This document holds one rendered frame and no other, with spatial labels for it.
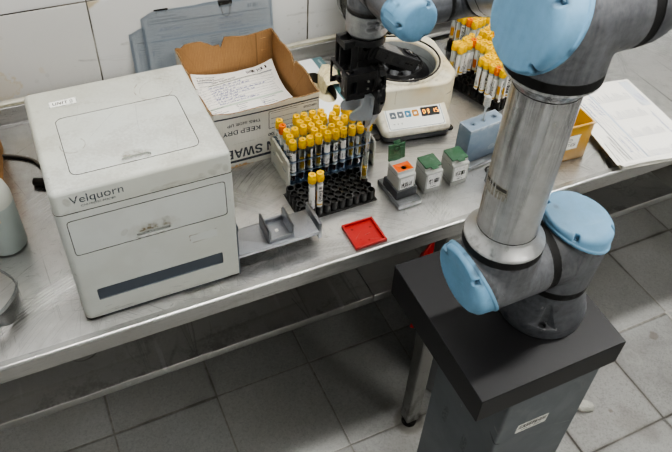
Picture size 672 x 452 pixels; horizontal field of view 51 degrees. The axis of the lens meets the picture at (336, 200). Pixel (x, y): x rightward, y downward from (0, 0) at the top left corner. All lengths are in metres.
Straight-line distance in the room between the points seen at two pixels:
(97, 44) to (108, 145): 0.58
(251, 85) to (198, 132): 0.54
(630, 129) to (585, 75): 1.02
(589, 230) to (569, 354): 0.24
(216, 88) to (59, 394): 0.88
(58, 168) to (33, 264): 0.33
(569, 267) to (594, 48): 0.41
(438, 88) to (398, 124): 0.12
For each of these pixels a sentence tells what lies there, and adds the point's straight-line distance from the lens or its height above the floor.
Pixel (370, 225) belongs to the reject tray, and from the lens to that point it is 1.44.
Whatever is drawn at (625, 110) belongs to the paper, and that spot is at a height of 0.89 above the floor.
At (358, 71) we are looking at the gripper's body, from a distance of 1.29.
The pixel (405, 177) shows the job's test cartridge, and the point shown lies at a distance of 1.45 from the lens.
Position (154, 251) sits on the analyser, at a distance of 1.23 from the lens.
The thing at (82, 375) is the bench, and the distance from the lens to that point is 2.01.
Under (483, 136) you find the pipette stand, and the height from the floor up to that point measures 0.95.
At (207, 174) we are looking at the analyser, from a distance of 1.15.
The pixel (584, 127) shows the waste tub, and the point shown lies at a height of 0.97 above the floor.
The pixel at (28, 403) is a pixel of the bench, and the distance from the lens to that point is 2.01.
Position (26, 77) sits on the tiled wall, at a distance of 1.74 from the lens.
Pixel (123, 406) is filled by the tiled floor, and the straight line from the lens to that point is 2.26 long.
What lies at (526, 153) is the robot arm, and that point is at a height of 1.36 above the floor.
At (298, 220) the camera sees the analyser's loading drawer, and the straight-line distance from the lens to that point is 1.38.
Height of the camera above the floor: 1.89
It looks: 43 degrees down
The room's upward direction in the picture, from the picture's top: 3 degrees clockwise
